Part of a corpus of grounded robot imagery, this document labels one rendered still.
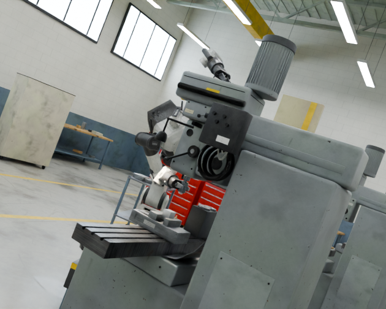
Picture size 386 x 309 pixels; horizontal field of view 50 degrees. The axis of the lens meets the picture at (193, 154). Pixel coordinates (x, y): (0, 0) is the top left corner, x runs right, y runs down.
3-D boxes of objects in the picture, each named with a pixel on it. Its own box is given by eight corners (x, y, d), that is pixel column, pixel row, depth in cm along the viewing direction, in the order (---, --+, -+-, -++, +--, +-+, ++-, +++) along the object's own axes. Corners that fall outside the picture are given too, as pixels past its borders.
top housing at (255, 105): (173, 94, 248) (182, 68, 248) (193, 106, 271) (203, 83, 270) (240, 115, 224) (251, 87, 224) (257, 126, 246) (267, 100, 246)
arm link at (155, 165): (150, 178, 299) (141, 152, 288) (166, 171, 301) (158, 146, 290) (154, 186, 290) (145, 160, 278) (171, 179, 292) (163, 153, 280)
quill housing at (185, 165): (166, 167, 244) (186, 116, 244) (184, 172, 262) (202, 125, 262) (192, 178, 234) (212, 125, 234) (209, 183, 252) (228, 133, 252)
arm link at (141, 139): (140, 153, 287) (134, 136, 280) (149, 146, 292) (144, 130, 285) (151, 157, 280) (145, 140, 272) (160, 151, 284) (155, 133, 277)
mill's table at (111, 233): (70, 237, 202) (76, 222, 201) (193, 238, 308) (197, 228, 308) (103, 259, 190) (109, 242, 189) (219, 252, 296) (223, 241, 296)
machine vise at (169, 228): (128, 219, 249) (135, 202, 249) (142, 220, 262) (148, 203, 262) (174, 244, 232) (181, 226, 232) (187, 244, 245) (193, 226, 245)
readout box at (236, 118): (196, 140, 205) (211, 100, 205) (204, 143, 213) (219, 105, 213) (230, 152, 195) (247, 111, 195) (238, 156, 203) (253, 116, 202)
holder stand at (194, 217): (182, 230, 278) (193, 202, 278) (196, 230, 298) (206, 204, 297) (196, 238, 273) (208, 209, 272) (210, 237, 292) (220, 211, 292)
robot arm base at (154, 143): (135, 149, 286) (133, 133, 281) (149, 144, 294) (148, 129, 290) (148, 154, 275) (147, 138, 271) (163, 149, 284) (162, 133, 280)
